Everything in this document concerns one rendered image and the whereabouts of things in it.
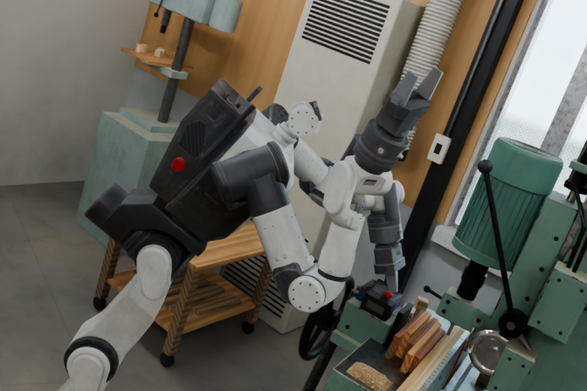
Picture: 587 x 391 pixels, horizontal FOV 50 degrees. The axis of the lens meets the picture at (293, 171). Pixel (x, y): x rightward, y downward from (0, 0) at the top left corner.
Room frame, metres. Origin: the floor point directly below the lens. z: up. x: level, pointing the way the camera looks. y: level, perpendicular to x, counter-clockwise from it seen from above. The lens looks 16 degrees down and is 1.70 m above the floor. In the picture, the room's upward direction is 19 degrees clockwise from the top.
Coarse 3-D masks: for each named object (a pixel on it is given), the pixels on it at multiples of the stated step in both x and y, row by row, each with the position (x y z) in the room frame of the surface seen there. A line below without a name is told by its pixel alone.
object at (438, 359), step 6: (462, 330) 1.65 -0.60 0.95; (456, 336) 1.60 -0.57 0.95; (450, 342) 1.55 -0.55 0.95; (444, 348) 1.51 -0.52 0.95; (450, 348) 1.52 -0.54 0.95; (438, 354) 1.46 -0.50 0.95; (444, 354) 1.47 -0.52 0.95; (432, 360) 1.42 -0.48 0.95; (438, 360) 1.43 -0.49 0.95; (432, 366) 1.40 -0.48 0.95; (426, 372) 1.36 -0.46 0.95; (420, 378) 1.32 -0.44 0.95; (426, 378) 1.33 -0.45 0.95; (414, 384) 1.29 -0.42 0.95; (420, 384) 1.30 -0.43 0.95; (408, 390) 1.25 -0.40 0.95; (414, 390) 1.26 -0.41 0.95
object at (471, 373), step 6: (468, 372) 1.71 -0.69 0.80; (474, 372) 1.73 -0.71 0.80; (462, 378) 1.67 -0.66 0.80; (468, 378) 1.68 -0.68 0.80; (474, 378) 1.69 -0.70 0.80; (462, 384) 1.63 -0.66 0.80; (468, 384) 1.64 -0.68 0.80; (474, 384) 1.65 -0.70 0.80; (480, 384) 1.67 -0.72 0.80; (456, 390) 1.59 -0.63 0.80; (462, 390) 1.60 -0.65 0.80; (468, 390) 1.61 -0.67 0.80; (474, 390) 1.62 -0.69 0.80; (480, 390) 1.63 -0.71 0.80; (486, 390) 1.64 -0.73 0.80
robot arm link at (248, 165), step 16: (224, 160) 1.28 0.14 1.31; (240, 160) 1.27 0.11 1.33; (256, 160) 1.27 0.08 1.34; (272, 160) 1.28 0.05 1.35; (240, 176) 1.25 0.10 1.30; (256, 176) 1.26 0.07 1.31; (272, 176) 1.27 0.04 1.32; (240, 192) 1.25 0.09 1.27; (256, 192) 1.25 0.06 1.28; (272, 192) 1.26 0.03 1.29; (256, 208) 1.25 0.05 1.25; (272, 208) 1.24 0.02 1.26
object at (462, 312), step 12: (444, 300) 1.58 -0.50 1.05; (456, 300) 1.57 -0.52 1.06; (468, 300) 1.58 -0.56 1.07; (444, 312) 1.57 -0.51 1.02; (456, 312) 1.56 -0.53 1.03; (468, 312) 1.55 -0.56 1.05; (480, 312) 1.54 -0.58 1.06; (492, 312) 1.55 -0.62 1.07; (456, 324) 1.56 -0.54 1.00; (468, 324) 1.55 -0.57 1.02
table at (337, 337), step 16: (336, 336) 1.55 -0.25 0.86; (352, 352) 1.43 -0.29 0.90; (368, 352) 1.45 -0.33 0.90; (384, 352) 1.48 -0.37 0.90; (464, 352) 1.72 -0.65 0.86; (336, 368) 1.33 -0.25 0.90; (384, 368) 1.40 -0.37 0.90; (448, 368) 1.51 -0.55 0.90; (336, 384) 1.31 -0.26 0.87; (352, 384) 1.30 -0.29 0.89; (400, 384) 1.35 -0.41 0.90
